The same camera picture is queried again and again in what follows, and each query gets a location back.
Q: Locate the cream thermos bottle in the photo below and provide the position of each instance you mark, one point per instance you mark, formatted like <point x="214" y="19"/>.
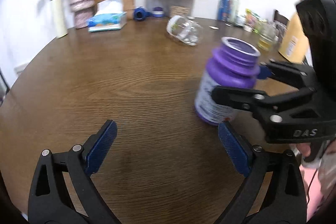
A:
<point x="59" y="18"/>

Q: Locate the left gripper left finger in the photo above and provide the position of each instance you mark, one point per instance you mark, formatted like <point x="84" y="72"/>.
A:
<point x="49" y="199"/>

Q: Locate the clear plastic jar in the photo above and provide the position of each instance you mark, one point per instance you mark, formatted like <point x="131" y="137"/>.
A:
<point x="185" y="30"/>

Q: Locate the pink clothing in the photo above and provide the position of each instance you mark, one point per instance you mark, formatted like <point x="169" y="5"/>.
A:
<point x="312" y="186"/>

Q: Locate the colourful snack packets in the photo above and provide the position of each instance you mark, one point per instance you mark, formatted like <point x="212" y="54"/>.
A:
<point x="253" y="22"/>

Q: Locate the pink textured vase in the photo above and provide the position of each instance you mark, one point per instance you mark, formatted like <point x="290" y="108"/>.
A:
<point x="83" y="11"/>

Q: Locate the person's right hand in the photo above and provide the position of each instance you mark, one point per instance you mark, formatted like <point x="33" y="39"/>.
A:
<point x="310" y="151"/>

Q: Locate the glass with yellow liquid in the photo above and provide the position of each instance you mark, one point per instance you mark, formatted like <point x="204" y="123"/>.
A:
<point x="267" y="36"/>

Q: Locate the purple supplement bottle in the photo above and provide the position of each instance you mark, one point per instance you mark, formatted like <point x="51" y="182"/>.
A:
<point x="234" y="64"/>

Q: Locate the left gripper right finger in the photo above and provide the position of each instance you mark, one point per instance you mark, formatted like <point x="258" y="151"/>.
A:
<point x="285" y="199"/>

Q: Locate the dark wooden chair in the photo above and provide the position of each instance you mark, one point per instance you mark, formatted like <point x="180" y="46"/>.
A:
<point x="280" y="23"/>

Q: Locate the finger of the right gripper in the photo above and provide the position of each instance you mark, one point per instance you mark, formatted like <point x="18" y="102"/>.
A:
<point x="293" y="74"/>
<point x="254" y="100"/>

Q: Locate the clear container with grains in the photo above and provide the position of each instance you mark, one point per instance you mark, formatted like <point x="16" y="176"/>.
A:
<point x="179" y="10"/>

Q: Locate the white sleeve forearm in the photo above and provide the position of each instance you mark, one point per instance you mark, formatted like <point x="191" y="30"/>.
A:
<point x="322" y="157"/>

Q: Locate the small purple white jar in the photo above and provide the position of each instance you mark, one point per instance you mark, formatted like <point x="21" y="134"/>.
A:
<point x="158" y="12"/>

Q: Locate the yellow thermal carafe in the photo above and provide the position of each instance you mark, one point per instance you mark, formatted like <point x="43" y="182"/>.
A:
<point x="294" y="44"/>

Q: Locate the blue tissue box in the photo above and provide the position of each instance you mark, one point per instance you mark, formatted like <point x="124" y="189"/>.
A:
<point x="110" y="16"/>

